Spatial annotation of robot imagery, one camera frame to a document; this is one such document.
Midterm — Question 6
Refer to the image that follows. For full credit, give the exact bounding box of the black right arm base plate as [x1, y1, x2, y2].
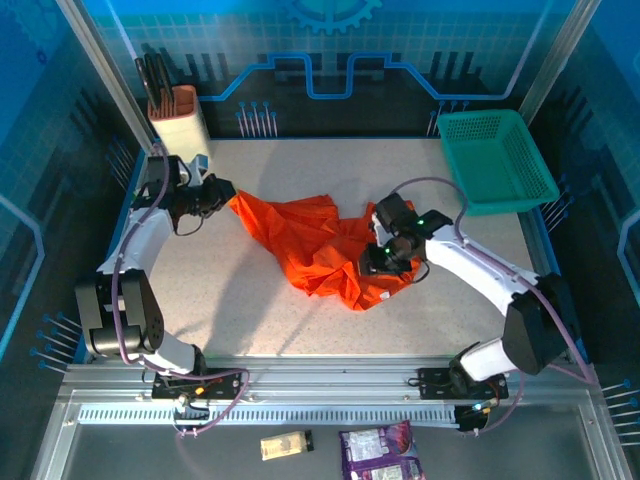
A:
[417, 367, 509, 401]

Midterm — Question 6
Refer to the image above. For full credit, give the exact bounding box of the slotted grey cable duct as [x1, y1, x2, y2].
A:
[77, 403, 461, 429]

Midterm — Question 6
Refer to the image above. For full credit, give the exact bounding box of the purple snack packet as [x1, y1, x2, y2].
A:
[338, 419, 426, 480]

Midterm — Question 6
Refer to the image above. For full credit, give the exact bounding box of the aluminium frame post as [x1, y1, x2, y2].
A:
[54, 0, 161, 156]
[517, 0, 601, 126]

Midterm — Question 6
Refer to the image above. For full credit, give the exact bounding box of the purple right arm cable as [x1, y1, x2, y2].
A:
[389, 177, 599, 436]

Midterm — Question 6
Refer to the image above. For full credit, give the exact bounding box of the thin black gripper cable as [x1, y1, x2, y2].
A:
[397, 257, 432, 286]
[172, 212, 206, 237]

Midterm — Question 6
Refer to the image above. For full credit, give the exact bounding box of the orange t-shirt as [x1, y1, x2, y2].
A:
[228, 191, 426, 312]

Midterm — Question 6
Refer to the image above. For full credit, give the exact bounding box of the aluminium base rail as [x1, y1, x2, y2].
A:
[58, 353, 604, 406]

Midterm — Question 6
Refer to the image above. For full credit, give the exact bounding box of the black knife handle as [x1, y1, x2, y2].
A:
[143, 53, 169, 119]
[133, 57, 160, 119]
[153, 53, 176, 114]

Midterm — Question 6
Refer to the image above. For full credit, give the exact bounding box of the thin black left gripper cable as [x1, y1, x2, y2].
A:
[172, 212, 206, 237]

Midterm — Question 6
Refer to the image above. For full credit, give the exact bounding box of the beige knife block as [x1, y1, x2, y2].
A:
[147, 84, 212, 162]

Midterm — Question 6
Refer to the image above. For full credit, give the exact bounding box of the thin black right gripper cable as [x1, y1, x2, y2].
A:
[397, 257, 432, 286]

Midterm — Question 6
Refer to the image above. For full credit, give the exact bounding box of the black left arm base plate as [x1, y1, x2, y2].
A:
[151, 367, 246, 401]

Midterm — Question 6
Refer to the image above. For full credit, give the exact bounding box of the teal plastic basket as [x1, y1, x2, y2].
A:
[436, 108, 561, 217]

